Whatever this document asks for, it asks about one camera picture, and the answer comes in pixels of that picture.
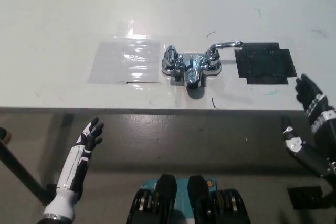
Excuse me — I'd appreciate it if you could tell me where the black table leg bar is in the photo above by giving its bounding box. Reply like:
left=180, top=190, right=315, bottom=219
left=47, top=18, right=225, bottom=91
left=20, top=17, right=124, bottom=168
left=0, top=140, right=58, bottom=206

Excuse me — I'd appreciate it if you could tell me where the black table foot plate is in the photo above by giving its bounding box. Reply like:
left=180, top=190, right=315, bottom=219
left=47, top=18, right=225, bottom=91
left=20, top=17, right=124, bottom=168
left=287, top=186, right=325, bottom=210

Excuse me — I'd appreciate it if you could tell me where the black shoe tan sole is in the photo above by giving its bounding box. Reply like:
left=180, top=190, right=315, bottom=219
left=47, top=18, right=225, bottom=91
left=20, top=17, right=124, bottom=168
left=0, top=126, right=13, bottom=145

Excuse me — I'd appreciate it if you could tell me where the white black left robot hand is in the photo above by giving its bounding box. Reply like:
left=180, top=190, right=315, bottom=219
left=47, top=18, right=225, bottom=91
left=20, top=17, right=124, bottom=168
left=56, top=116, right=105, bottom=192

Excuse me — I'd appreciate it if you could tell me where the chrome two-handle faucet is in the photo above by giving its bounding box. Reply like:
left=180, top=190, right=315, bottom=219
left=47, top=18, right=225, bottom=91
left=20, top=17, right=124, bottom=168
left=160, top=40, right=244, bottom=90

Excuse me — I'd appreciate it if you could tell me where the black teal robot body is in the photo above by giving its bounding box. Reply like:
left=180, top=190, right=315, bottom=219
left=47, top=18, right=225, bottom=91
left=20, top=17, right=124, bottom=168
left=127, top=173, right=250, bottom=224

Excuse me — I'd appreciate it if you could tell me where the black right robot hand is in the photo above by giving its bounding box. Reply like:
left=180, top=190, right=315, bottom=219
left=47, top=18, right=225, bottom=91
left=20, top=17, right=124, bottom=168
left=281, top=73, right=336, bottom=179

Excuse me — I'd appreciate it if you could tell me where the gray tape piece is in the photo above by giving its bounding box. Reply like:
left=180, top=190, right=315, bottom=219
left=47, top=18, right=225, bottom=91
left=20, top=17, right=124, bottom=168
left=170, top=74, right=184, bottom=86

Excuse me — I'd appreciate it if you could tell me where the black tape patch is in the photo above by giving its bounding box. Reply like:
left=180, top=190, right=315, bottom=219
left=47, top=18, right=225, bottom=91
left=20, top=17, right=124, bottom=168
left=233, top=42, right=298, bottom=86

